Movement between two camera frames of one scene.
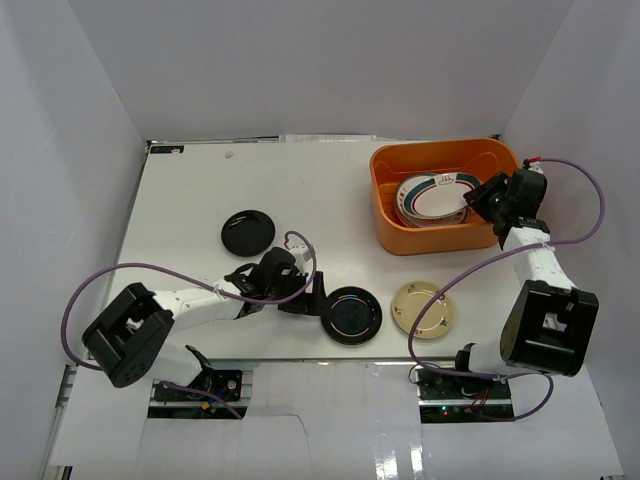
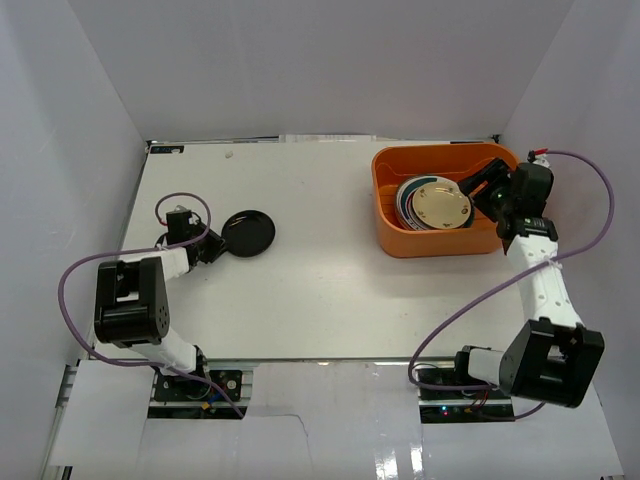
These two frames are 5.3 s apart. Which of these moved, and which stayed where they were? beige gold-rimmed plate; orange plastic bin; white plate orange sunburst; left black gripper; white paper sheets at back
Moved: left black gripper; white plate orange sunburst; beige gold-rimmed plate
Stayed: white paper sheets at back; orange plastic bin
